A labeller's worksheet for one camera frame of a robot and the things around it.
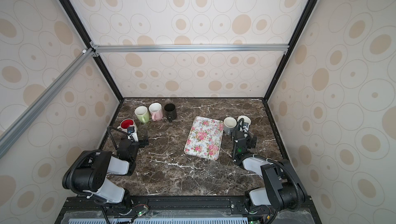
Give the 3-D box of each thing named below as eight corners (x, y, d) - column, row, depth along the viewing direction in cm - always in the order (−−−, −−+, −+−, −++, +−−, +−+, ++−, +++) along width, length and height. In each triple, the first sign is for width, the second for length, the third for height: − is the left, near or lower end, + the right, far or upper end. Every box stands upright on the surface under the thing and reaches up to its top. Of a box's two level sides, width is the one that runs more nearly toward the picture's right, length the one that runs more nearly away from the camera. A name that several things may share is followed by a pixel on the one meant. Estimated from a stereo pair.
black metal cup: (165, 123, 107) (162, 114, 100) (167, 112, 114) (164, 103, 106) (175, 123, 107) (173, 114, 100) (177, 112, 114) (175, 103, 106)
